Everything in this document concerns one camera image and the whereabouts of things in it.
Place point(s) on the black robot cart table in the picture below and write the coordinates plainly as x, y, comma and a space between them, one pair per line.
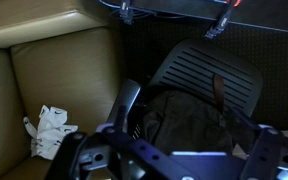
269, 14

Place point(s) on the black clamp left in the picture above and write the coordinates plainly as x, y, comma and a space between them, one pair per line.
125, 12

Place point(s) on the black clamp right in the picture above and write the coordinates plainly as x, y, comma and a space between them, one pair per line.
219, 26

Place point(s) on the white Nike cloth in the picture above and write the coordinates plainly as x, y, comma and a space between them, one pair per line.
47, 137

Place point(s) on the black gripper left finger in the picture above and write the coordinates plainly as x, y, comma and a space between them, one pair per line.
123, 104

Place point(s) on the tan leather couch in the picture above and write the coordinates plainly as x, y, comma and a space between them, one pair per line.
56, 53

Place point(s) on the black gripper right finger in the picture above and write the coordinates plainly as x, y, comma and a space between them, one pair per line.
242, 129

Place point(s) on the black slatted office chair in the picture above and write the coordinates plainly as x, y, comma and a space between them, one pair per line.
190, 67

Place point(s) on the black clamp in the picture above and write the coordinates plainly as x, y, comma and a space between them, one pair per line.
219, 26
125, 12

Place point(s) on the dark grey backpack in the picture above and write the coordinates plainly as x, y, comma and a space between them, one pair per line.
177, 121

